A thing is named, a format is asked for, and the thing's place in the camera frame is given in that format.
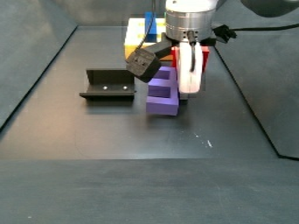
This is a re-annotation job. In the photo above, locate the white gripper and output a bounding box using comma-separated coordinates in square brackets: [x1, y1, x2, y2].
[177, 42, 202, 94]

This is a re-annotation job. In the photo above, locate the purple E-shaped block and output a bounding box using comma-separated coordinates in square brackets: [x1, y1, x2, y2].
[145, 66, 178, 116]

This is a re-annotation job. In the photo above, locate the black L-shaped fixture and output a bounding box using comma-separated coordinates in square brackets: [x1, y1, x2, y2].
[78, 68, 136, 100]

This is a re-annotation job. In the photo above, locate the red E-shaped block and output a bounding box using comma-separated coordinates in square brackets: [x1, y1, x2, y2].
[170, 45, 209, 72]

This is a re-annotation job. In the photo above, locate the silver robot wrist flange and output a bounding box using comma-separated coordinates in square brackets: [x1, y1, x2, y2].
[164, 0, 218, 41]

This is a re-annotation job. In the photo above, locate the blue long bar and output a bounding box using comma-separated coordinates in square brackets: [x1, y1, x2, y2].
[144, 11, 156, 43]

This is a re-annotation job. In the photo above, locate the black camera cable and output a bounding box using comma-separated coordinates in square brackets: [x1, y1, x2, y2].
[133, 0, 299, 74]

